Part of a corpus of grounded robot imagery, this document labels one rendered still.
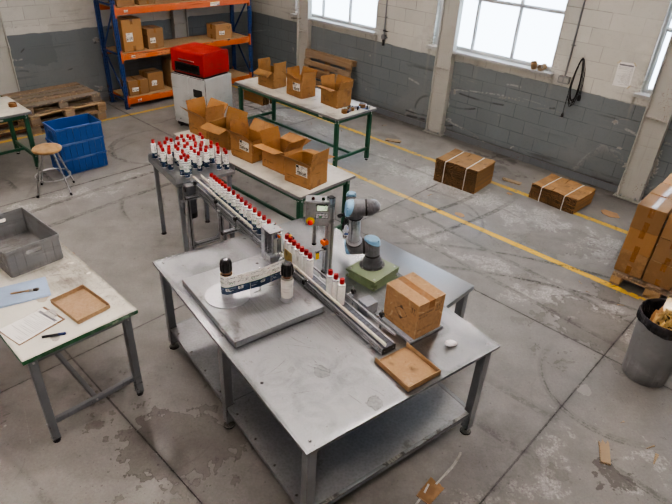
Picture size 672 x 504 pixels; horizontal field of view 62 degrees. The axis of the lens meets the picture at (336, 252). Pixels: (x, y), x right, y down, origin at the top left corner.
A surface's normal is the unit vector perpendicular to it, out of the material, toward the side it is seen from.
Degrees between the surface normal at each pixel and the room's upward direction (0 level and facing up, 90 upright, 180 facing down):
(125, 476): 0
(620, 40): 90
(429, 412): 1
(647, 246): 89
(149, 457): 0
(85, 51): 90
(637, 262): 87
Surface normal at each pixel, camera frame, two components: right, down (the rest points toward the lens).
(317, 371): 0.05, -0.85
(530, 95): -0.69, 0.35
